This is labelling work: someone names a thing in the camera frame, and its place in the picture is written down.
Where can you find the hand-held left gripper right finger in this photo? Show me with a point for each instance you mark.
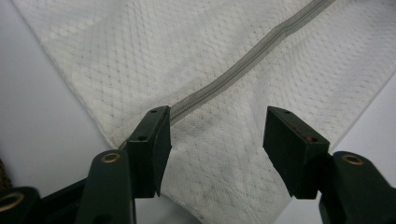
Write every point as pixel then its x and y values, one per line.
pixel 295 155

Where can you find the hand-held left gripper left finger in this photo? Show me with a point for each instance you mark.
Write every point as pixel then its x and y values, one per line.
pixel 149 149

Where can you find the white table board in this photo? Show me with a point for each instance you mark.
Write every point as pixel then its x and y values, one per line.
pixel 31 109

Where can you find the brown woven basket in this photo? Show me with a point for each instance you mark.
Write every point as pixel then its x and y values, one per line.
pixel 3 177

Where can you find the white mesh laundry bag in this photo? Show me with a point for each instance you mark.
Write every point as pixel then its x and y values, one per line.
pixel 174 49

